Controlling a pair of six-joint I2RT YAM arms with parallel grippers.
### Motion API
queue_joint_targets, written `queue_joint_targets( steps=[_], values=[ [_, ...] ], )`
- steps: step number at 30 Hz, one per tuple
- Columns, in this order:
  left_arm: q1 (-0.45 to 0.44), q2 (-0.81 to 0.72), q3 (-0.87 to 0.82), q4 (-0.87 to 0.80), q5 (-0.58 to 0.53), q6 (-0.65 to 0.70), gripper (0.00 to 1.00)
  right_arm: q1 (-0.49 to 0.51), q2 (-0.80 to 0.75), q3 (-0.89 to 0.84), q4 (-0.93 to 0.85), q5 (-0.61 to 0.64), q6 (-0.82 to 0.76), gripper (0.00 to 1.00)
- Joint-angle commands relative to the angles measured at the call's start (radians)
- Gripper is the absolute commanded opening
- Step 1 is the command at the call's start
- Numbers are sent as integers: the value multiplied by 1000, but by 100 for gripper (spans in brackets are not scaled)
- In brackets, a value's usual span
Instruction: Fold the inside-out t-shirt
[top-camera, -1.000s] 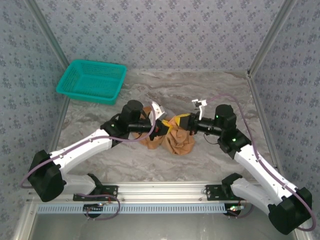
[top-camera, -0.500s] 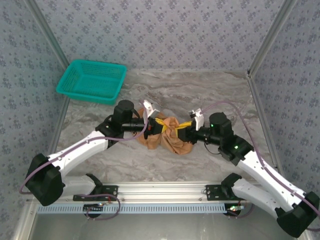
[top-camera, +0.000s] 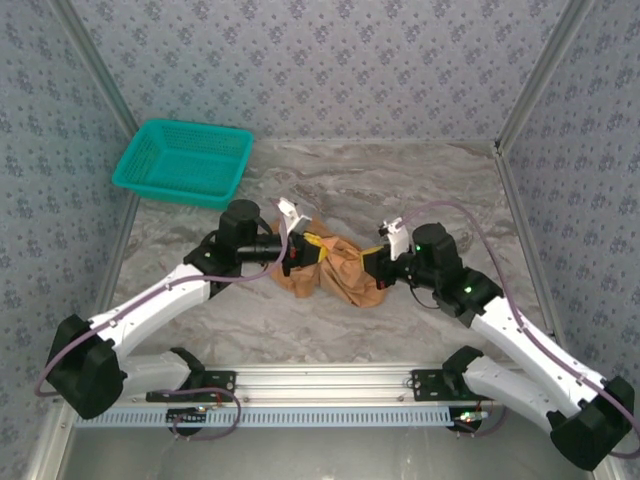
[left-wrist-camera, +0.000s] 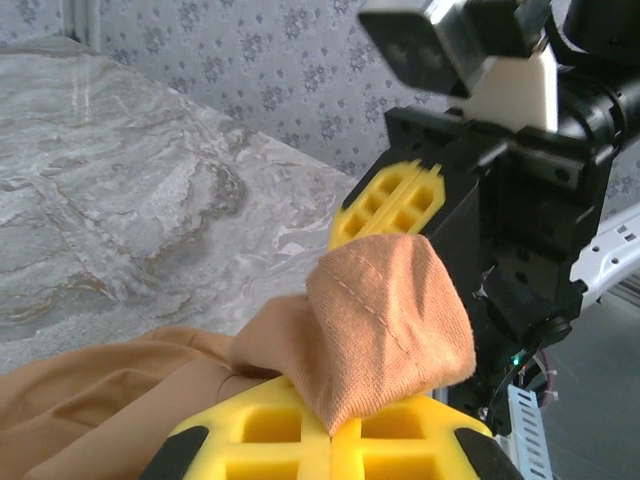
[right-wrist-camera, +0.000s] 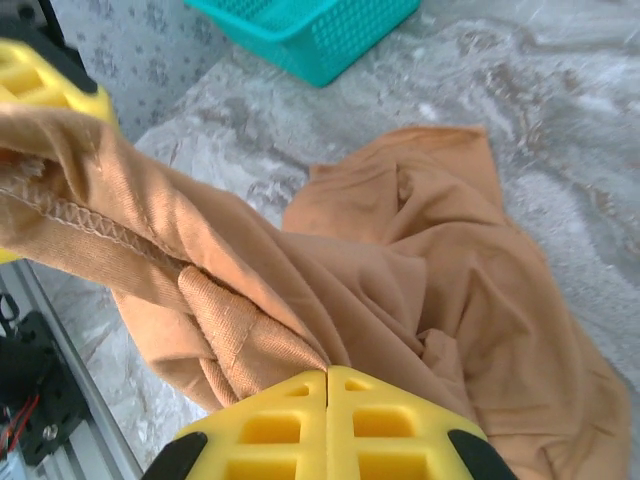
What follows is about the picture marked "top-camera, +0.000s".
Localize aluminium frame post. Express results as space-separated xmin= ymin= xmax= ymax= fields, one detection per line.
xmin=49 ymin=0 xmax=141 ymax=136
xmin=493 ymin=0 xmax=599 ymax=151

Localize teal plastic basket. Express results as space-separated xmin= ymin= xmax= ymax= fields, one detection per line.
xmin=111 ymin=118 xmax=255 ymax=210

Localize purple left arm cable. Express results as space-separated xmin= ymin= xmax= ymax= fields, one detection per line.
xmin=33 ymin=214 xmax=291 ymax=442

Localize tan t-shirt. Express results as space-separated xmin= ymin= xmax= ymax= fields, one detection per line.
xmin=269 ymin=217 xmax=389 ymax=309

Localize aluminium mounting rail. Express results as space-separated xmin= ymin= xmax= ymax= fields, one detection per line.
xmin=124 ymin=363 xmax=599 ymax=405

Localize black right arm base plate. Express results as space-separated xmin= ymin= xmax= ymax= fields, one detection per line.
xmin=410 ymin=368 xmax=481 ymax=403

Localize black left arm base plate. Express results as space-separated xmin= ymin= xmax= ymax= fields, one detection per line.
xmin=149 ymin=368 xmax=237 ymax=404

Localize grey metal lower panel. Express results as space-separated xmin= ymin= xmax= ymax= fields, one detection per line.
xmin=24 ymin=403 xmax=621 ymax=480

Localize small circuit board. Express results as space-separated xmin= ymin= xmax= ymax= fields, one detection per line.
xmin=452 ymin=409 xmax=494 ymax=432

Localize light blue slotted cable duct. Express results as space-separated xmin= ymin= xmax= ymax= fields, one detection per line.
xmin=74 ymin=405 xmax=494 ymax=430

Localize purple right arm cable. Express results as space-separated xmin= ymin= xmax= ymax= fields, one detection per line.
xmin=399 ymin=200 xmax=640 ymax=460

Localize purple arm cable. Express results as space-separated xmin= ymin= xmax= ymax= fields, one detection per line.
xmin=399 ymin=200 xmax=640 ymax=460
xmin=33 ymin=214 xmax=291 ymax=442

